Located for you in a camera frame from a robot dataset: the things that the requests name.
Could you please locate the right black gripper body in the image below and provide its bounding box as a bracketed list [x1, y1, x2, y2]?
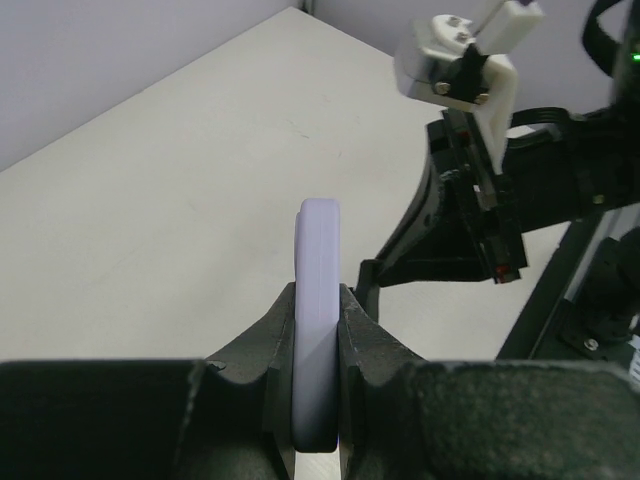
[428, 109, 527, 284]

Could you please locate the phone with lilac case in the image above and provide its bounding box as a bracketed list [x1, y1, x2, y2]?
[291, 198, 340, 453]

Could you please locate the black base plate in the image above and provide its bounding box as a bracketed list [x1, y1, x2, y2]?
[497, 205, 639, 369]

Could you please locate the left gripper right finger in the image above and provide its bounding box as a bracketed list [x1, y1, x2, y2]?
[338, 287, 639, 479]

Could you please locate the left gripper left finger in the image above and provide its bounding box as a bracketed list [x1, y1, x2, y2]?
[1, 286, 295, 479]

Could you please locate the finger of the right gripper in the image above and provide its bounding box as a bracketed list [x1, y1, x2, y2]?
[353, 259, 381, 320]
[372, 164, 489, 289]

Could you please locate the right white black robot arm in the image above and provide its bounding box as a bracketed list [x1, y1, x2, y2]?
[354, 1, 639, 317]

